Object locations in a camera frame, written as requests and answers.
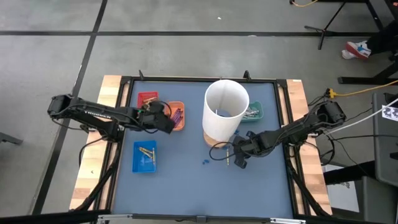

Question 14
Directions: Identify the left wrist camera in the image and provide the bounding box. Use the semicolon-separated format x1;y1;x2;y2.
157;119;175;135

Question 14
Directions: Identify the black tripod stand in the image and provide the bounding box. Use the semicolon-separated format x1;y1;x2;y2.
303;0;386;50

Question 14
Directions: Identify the red plastic basket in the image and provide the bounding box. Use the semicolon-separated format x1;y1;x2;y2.
137;91;159;108

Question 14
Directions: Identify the person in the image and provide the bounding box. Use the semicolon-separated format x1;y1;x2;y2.
341;20;398;60

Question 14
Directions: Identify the white cable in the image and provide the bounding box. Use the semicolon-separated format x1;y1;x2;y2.
325;98;398;135

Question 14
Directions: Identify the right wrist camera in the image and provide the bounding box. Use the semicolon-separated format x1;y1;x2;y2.
233;155;249;169

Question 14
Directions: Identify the yellow floor cable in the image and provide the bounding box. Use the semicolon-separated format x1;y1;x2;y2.
290;0;320;7

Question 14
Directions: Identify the black camera cable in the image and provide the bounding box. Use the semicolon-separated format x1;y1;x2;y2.
159;100;174;118
208;141;240;162

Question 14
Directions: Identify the grey furniture leg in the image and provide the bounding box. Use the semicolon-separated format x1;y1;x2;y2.
0;132;24;146

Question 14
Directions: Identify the black right camera cable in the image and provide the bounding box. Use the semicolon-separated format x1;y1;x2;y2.
208;141;240;162

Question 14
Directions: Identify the blue-grey table mat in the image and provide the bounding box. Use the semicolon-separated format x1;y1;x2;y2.
111;80;295;218

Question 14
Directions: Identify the yellow extension cord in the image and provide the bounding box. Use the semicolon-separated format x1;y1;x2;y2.
325;79;398;99

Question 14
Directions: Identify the white box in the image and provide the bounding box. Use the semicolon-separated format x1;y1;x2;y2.
323;164;361;214

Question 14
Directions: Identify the black desk leg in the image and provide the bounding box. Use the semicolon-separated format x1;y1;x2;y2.
338;57;398;85

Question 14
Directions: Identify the teal plastic bin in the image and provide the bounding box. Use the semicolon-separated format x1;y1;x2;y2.
241;101;264;123

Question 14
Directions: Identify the blue plastic basket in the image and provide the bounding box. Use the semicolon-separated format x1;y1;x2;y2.
132;140;157;174

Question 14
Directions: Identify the black left camera cable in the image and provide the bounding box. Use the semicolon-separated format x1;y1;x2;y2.
159;100;174;118

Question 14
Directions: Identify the grey cart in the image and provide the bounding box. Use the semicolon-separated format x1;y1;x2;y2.
371;91;398;187

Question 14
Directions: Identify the dark grey bin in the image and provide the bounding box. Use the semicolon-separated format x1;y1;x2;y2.
354;175;398;224

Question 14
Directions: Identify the silver frame bar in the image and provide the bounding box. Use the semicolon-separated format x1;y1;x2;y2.
97;213;134;222
269;217;307;224

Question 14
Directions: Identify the white lamp wooden base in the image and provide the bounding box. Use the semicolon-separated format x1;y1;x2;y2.
201;79;250;149

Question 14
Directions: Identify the orange plastic bin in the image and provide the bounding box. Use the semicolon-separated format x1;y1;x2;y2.
164;101;186;131

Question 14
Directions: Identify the white marker tag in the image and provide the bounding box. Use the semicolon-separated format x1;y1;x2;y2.
381;105;398;122

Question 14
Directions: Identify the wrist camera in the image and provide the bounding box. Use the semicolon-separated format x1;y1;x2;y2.
157;119;175;135
233;155;249;169

